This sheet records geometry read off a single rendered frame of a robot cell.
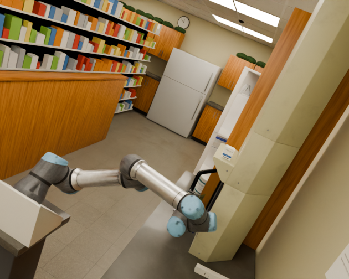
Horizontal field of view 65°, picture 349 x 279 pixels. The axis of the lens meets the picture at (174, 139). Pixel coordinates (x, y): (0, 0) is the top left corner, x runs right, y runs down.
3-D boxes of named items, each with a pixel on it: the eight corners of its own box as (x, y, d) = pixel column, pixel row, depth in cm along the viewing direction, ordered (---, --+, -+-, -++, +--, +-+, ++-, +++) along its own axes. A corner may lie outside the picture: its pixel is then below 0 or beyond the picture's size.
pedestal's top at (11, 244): (-37, 218, 121) (-36, 211, 120) (23, 191, 151) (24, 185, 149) (16, 257, 114) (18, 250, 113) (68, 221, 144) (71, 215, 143)
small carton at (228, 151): (230, 158, 146) (235, 148, 144) (229, 160, 141) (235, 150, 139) (221, 153, 146) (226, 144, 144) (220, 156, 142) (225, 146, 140)
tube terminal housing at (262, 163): (234, 242, 179) (295, 140, 155) (229, 276, 149) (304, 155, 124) (199, 223, 183) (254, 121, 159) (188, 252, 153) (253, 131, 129)
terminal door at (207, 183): (201, 218, 180) (229, 167, 168) (170, 228, 157) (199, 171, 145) (200, 217, 181) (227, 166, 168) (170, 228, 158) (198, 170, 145)
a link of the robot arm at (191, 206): (123, 140, 123) (209, 197, 94) (133, 153, 131) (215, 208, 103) (105, 159, 119) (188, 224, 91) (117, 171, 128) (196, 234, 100)
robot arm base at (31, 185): (5, 183, 123) (21, 165, 127) (23, 193, 136) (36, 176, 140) (30, 199, 119) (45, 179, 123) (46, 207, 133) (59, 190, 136)
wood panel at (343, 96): (255, 247, 184) (385, 43, 139) (255, 250, 181) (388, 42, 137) (190, 211, 192) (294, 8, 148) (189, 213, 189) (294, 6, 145)
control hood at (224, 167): (231, 164, 168) (239, 150, 165) (225, 184, 138) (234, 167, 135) (214, 156, 170) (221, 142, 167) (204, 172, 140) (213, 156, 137)
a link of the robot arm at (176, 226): (187, 238, 106) (167, 238, 109) (193, 224, 116) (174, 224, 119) (184, 220, 105) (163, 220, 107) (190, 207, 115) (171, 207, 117)
